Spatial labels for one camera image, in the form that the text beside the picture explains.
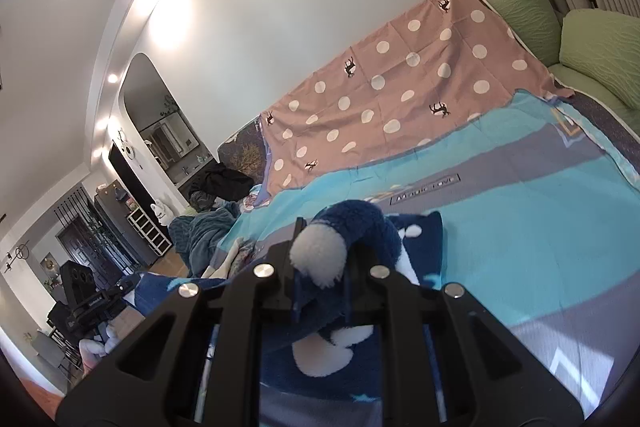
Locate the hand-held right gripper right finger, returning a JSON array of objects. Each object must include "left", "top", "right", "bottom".
[{"left": 349, "top": 251, "right": 587, "bottom": 427}]

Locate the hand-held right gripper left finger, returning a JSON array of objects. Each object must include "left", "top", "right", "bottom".
[{"left": 55, "top": 217, "right": 308, "bottom": 427}]

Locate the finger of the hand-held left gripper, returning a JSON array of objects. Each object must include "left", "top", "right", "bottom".
[{"left": 116, "top": 274, "right": 145, "bottom": 297}]

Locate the black clothes pile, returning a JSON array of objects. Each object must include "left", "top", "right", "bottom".
[{"left": 189, "top": 161, "right": 256, "bottom": 208}]

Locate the person's left hand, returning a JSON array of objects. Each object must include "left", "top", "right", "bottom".
[{"left": 79, "top": 338, "right": 117, "bottom": 371}]

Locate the white shelf rack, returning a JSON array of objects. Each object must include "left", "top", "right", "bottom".
[{"left": 127, "top": 206, "right": 173, "bottom": 257}]

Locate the grey chair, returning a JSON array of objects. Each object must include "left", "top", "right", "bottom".
[{"left": 32, "top": 329, "right": 83, "bottom": 383}]

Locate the cream cloth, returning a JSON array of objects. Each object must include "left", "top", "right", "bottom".
[{"left": 200, "top": 239, "right": 261, "bottom": 280}]

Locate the blue grey blanket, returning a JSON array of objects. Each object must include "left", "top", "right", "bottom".
[{"left": 167, "top": 199, "right": 251, "bottom": 278}]

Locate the bathroom mirror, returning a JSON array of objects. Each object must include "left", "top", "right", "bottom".
[{"left": 140, "top": 112, "right": 198, "bottom": 168}]

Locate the teal grey striped bed sheet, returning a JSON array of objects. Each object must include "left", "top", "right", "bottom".
[{"left": 200, "top": 89, "right": 640, "bottom": 427}]

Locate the pink polka dot sheet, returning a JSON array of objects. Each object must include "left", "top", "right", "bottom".
[{"left": 260, "top": 0, "right": 576, "bottom": 195}]

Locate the green pillow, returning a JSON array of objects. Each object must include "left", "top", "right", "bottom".
[
  {"left": 557, "top": 9, "right": 640, "bottom": 108},
  {"left": 486, "top": 0, "right": 562, "bottom": 68}
]

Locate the white wall decoration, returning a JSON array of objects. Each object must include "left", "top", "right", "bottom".
[{"left": 117, "top": 129, "right": 143, "bottom": 168}]

